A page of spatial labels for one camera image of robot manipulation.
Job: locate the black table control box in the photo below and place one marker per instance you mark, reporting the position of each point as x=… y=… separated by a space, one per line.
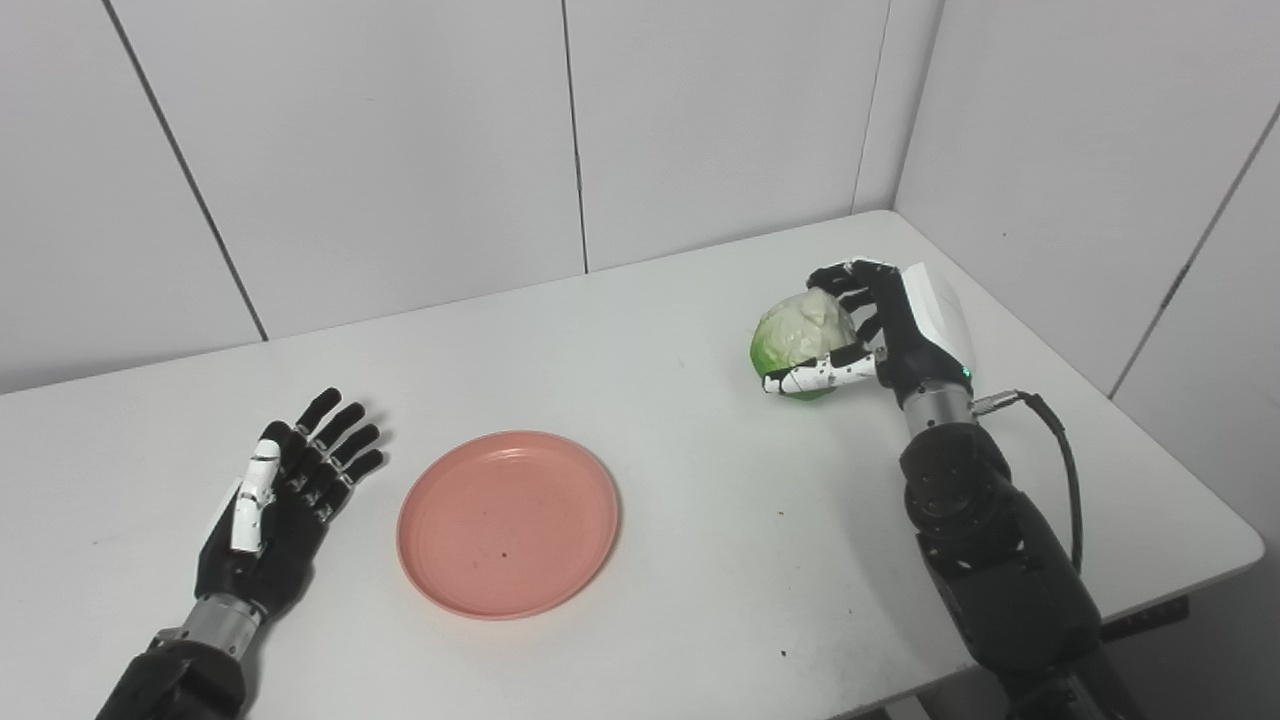
x=1145 y=618

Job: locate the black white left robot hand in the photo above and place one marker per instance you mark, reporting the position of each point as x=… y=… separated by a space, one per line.
x=275 y=545

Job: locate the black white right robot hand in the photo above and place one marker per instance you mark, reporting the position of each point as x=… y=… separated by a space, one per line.
x=920 y=350

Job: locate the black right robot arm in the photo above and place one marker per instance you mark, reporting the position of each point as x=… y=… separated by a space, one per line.
x=1000 y=570

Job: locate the green white cabbage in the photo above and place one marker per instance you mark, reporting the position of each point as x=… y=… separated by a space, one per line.
x=800 y=330

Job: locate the pink round plate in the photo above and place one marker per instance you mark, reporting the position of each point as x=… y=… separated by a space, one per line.
x=508 y=525

